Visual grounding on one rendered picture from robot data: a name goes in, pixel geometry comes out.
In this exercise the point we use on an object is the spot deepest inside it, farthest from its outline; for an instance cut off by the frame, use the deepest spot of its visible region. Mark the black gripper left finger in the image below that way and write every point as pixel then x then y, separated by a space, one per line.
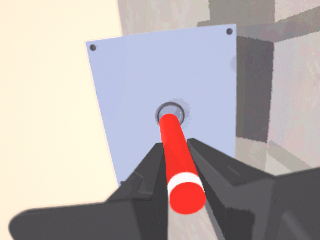
pixel 137 210

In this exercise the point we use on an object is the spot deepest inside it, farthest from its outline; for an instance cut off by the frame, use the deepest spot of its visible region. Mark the red peg with white band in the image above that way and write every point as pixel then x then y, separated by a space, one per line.
pixel 185 190

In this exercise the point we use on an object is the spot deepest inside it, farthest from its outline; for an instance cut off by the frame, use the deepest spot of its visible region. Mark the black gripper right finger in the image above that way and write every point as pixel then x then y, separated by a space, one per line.
pixel 246 203

